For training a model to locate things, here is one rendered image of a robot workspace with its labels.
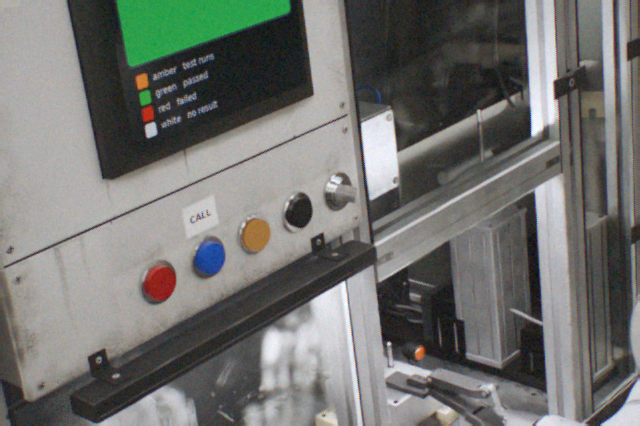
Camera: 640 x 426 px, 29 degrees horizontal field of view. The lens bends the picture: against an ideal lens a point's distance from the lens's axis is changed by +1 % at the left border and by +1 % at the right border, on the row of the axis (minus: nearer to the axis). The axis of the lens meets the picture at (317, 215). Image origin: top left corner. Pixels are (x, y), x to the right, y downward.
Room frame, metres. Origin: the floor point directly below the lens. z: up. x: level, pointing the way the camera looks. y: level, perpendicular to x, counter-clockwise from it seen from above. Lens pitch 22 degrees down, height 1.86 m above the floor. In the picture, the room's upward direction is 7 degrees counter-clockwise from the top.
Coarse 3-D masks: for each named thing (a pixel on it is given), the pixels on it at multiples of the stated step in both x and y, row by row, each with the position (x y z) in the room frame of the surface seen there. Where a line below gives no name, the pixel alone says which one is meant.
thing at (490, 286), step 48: (480, 240) 1.65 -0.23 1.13; (432, 288) 1.78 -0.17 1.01; (480, 288) 1.66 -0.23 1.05; (528, 288) 1.70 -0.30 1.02; (384, 336) 1.80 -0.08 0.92; (432, 336) 1.75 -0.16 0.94; (480, 336) 1.66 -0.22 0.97; (528, 336) 1.61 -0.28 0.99; (0, 384) 0.90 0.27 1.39; (528, 384) 1.60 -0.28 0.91
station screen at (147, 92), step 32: (288, 0) 1.12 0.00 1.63; (256, 32) 1.09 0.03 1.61; (288, 32) 1.11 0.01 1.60; (128, 64) 0.98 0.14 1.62; (160, 64) 1.01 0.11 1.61; (192, 64) 1.03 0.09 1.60; (224, 64) 1.05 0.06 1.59; (256, 64) 1.08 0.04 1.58; (288, 64) 1.11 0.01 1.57; (128, 96) 0.98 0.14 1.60; (160, 96) 1.00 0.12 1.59; (192, 96) 1.03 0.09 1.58; (224, 96) 1.05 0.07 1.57; (256, 96) 1.08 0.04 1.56; (160, 128) 1.00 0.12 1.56; (192, 128) 1.02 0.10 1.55
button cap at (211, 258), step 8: (208, 248) 1.03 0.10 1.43; (216, 248) 1.04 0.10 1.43; (200, 256) 1.03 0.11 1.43; (208, 256) 1.03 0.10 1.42; (216, 256) 1.04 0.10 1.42; (224, 256) 1.05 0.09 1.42; (200, 264) 1.03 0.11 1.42; (208, 264) 1.03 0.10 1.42; (216, 264) 1.04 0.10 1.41; (208, 272) 1.03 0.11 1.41; (216, 272) 1.04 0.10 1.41
